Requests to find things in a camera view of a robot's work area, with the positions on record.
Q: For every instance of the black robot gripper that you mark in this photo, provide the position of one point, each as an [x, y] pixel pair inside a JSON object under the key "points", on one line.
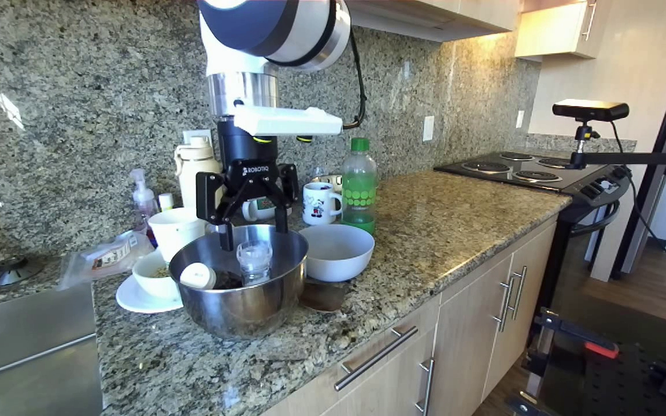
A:
{"points": [[248, 164]]}

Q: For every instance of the small clear plastic bottle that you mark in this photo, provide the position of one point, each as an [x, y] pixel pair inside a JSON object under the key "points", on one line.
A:
{"points": [[252, 259]]}

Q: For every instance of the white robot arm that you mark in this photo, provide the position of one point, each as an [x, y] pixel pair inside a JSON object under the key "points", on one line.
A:
{"points": [[300, 23]]}

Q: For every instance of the beige squeeze bottle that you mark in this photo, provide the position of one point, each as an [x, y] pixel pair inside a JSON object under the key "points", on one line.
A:
{"points": [[190, 164]]}

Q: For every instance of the soap dispenser bottle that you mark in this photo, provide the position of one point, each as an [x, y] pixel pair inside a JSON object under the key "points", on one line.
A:
{"points": [[141, 201]]}

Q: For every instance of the white ceramic bowl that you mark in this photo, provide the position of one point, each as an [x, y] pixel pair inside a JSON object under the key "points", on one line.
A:
{"points": [[336, 256]]}

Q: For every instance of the green plastic soda bottle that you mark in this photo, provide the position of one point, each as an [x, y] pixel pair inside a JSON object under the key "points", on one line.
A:
{"points": [[359, 188]]}

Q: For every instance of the deep steel mixing bowl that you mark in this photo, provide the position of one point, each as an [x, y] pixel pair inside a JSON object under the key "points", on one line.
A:
{"points": [[241, 304]]}

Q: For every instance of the white cartoon print mug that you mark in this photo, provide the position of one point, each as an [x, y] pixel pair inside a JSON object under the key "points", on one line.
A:
{"points": [[319, 204]]}

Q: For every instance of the tall white cup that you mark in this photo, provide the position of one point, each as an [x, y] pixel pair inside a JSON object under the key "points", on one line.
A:
{"points": [[173, 231]]}

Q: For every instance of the white egg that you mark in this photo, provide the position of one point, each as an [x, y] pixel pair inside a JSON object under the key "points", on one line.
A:
{"points": [[194, 275]]}

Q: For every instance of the white teacup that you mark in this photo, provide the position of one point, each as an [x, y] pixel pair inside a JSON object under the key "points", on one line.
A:
{"points": [[150, 281]]}

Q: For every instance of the clear plastic bag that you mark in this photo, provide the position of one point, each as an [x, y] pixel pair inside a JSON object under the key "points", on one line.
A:
{"points": [[108, 259]]}

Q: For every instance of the white saucer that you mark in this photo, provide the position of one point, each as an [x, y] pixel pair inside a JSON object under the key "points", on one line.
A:
{"points": [[127, 299]]}

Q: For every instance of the upper wood cabinet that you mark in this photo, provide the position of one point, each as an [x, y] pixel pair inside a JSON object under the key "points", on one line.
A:
{"points": [[552, 31], [426, 14]]}

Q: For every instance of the lower wood cabinets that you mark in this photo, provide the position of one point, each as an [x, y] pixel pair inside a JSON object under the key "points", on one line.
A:
{"points": [[462, 347]]}

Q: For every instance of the steel kitchen sink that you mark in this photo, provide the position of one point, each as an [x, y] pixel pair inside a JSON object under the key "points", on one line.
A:
{"points": [[23, 355]]}

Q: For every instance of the black cooktop stove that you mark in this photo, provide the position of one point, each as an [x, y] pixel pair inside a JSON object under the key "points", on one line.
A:
{"points": [[533, 176]]}

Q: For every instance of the blue clamp red tip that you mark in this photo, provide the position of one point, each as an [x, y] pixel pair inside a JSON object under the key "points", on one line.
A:
{"points": [[579, 337]]}

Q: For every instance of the black perforated base board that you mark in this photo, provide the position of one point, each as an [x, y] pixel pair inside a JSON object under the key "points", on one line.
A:
{"points": [[633, 384]]}

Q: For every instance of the white wall outlet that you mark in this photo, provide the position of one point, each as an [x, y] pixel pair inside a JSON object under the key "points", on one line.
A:
{"points": [[427, 127], [196, 136], [519, 118]]}

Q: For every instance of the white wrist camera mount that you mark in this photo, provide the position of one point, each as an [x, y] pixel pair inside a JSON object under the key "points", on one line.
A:
{"points": [[293, 120]]}

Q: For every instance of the black stereo camera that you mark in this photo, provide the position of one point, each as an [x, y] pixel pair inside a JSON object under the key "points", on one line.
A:
{"points": [[589, 109]]}

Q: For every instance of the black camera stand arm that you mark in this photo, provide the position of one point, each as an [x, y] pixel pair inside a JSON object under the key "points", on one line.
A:
{"points": [[625, 158]]}

